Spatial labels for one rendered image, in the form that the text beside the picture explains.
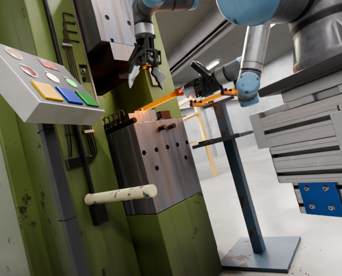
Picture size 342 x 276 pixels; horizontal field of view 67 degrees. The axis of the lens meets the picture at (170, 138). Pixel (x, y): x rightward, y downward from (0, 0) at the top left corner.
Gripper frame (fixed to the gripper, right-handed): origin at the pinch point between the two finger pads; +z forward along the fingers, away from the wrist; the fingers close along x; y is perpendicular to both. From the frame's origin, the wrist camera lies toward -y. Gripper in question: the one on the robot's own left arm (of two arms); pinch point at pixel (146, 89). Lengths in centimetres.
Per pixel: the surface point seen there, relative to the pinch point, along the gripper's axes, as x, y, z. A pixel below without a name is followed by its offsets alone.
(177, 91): 21.5, -7.8, -1.1
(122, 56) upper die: 9.5, -36.8, -24.5
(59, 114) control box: -34.0, 1.9, 9.2
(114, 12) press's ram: 9, -42, -50
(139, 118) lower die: 13.5, -31.3, 8.9
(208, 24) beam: 416, -365, -237
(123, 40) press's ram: 12, -39, -34
